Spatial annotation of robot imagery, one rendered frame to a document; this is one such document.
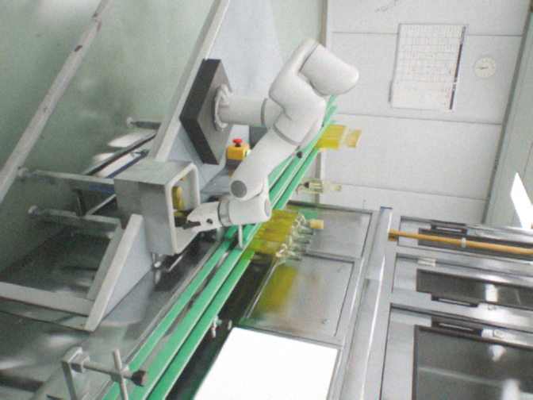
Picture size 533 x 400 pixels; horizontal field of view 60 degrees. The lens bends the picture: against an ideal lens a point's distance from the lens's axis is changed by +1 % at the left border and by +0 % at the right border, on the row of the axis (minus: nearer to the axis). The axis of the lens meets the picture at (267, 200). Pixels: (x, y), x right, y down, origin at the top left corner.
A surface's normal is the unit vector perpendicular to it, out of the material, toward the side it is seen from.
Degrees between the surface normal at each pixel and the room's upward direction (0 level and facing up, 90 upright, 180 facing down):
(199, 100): 90
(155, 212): 90
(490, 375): 90
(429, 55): 90
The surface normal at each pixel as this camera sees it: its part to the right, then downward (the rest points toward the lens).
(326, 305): -0.02, -0.90
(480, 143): -0.30, 0.42
